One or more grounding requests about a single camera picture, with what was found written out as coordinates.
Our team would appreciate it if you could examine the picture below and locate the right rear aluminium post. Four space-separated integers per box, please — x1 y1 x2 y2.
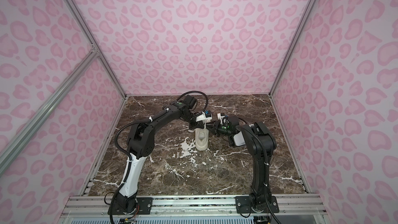
269 0 319 98

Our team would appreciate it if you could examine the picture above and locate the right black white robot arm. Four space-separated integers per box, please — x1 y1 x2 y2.
208 120 279 218

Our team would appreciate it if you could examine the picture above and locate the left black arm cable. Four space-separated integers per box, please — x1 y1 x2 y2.
176 91 209 113

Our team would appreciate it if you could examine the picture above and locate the aluminium post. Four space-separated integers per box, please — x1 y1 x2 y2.
269 0 319 98
63 0 127 99

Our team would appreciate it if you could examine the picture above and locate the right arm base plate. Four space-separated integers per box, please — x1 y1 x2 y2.
235 195 280 214

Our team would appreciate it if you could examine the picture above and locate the left diagonal aluminium strut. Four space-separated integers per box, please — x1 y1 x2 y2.
1 48 97 175

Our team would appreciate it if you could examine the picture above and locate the left rear aluminium post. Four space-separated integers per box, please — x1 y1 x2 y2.
63 0 127 99

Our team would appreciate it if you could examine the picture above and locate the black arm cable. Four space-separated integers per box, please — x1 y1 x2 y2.
236 117 271 169
176 91 209 113

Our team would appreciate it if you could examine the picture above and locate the cream white sneaker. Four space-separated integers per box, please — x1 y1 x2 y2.
195 128 209 151

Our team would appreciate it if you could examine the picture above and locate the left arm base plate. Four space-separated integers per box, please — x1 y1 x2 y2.
107 197 153 215

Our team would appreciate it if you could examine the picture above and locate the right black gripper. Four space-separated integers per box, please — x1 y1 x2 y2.
204 121 233 139

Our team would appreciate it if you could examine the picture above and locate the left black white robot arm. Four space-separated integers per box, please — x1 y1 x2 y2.
108 95 212 219

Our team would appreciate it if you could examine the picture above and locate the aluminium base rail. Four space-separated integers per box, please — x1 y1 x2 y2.
59 194 330 224

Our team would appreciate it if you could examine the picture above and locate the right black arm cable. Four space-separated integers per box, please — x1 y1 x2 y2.
236 117 271 169

